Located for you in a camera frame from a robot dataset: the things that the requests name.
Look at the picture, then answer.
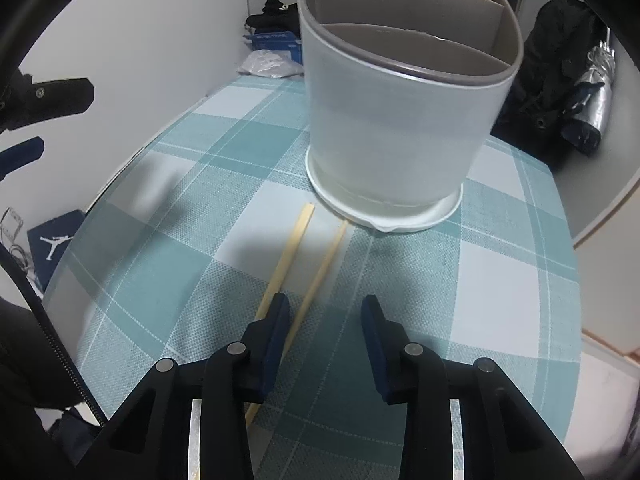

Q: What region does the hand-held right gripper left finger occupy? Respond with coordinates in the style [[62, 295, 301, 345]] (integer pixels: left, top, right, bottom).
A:
[[77, 292, 292, 480]]

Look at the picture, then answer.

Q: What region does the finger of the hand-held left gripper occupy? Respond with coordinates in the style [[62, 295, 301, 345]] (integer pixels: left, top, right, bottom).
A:
[[0, 77, 96, 131], [0, 136, 46, 178]]

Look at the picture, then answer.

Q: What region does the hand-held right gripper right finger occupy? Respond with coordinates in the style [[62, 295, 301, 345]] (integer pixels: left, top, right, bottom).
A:
[[361, 294, 586, 480]]

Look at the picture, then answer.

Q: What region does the white grey utensil holder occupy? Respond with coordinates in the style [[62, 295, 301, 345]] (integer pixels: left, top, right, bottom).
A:
[[297, 0, 525, 233]]

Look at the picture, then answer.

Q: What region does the small white device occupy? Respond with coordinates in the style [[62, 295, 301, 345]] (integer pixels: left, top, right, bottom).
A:
[[0, 207, 26, 261]]

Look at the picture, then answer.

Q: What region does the teal plaid tablecloth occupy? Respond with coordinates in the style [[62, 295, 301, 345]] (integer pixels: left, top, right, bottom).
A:
[[42, 72, 583, 480]]

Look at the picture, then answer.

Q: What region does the blue cardboard box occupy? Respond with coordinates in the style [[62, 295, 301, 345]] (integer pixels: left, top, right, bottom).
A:
[[243, 31, 305, 65]]

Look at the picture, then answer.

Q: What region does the black clothing pile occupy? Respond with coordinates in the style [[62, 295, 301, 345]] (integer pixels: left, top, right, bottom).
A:
[[245, 0, 301, 36]]

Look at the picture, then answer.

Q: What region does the white cabinet with wood trim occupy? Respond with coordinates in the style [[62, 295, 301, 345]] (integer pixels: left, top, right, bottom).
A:
[[570, 160, 640, 461]]

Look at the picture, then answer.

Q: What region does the silver folding umbrella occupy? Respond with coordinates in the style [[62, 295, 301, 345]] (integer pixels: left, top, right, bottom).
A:
[[560, 27, 618, 156]]

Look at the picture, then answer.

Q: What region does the black hanging coat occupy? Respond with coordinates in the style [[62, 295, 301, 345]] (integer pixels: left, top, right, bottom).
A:
[[492, 0, 608, 171]]

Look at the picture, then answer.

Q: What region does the black ribbed cable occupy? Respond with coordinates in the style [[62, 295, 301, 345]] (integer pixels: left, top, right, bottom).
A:
[[0, 245, 108, 426]]

